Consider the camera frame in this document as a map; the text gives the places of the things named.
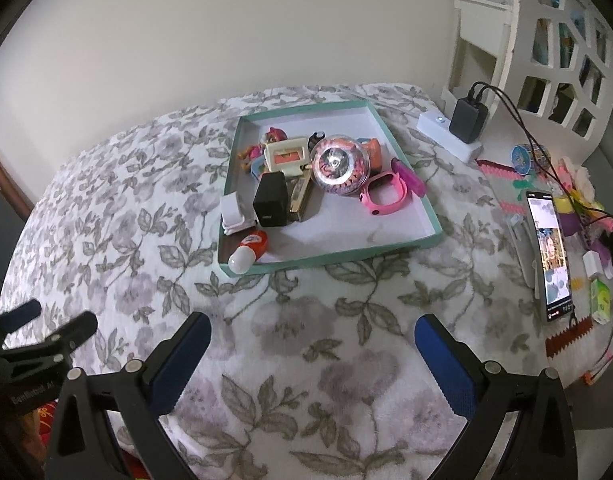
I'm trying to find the red bottle white cap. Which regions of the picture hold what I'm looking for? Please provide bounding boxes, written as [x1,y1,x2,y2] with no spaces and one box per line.
[228,230,268,275]

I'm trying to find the black power adapter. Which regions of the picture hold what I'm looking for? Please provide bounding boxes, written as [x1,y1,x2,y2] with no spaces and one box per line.
[252,171,289,228]

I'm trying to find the brown pup toy figure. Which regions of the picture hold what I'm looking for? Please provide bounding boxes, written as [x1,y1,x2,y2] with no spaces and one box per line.
[237,127,287,171]

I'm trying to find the gold patterned lighter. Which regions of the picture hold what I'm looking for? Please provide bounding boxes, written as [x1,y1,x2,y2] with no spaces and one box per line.
[288,170,313,222]

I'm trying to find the cream plastic bracket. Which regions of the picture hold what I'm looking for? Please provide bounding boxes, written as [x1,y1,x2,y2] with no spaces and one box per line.
[264,136,310,178]

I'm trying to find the pink wristband watch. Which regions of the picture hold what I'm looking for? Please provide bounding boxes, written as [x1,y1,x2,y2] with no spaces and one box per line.
[359,171,410,216]

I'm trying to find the black toy car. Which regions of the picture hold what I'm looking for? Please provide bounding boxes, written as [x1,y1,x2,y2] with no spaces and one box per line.
[308,131,326,151]

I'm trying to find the round tin hairbands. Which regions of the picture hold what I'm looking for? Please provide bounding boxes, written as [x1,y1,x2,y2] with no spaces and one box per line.
[311,136,371,196]

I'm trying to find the white smartwatch band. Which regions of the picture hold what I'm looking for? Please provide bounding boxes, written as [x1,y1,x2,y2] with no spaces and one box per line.
[220,192,256,236]

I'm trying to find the coral blue toy knife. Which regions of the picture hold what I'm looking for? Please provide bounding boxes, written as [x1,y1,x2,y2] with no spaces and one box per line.
[249,155,266,180]

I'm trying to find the purple lighter case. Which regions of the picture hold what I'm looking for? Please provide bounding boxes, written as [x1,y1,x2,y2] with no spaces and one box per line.
[391,157,427,198]

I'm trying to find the green small carton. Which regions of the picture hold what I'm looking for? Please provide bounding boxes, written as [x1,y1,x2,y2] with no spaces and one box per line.
[590,278,611,325]

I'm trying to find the white small cube box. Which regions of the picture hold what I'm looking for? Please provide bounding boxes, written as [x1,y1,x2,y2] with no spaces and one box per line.
[582,250,604,280]

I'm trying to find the smartphone with lit screen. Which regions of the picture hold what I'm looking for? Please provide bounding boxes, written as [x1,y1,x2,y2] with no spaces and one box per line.
[523,190,573,324]

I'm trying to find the floral fleece blanket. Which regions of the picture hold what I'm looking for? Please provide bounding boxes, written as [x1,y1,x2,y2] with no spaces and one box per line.
[0,84,546,479]

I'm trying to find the blue round tape roll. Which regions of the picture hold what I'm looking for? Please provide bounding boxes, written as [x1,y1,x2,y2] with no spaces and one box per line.
[511,145,533,177]

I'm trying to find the white shelf unit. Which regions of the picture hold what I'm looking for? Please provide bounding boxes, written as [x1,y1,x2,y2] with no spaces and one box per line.
[441,0,613,162]

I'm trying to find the black charger with cable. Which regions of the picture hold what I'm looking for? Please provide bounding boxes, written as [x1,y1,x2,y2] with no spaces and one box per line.
[449,81,489,144]

